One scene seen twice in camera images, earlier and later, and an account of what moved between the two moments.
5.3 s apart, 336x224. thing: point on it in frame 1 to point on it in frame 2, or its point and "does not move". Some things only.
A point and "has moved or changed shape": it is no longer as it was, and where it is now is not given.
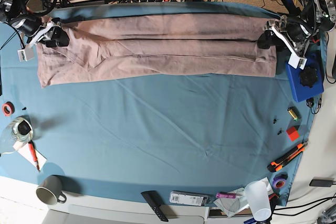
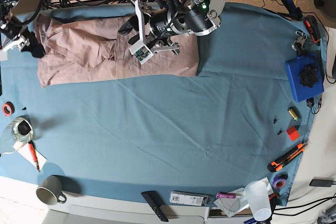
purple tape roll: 279,181 does not move
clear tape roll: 22,129 does not move
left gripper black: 59,37 to 35,48
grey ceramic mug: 50,190 does not move
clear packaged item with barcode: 182,198 does not move
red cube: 293,132 does not move
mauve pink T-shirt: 116,48 has moved or changed shape
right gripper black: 295,32 to 163,23
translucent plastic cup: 258,195 does not move
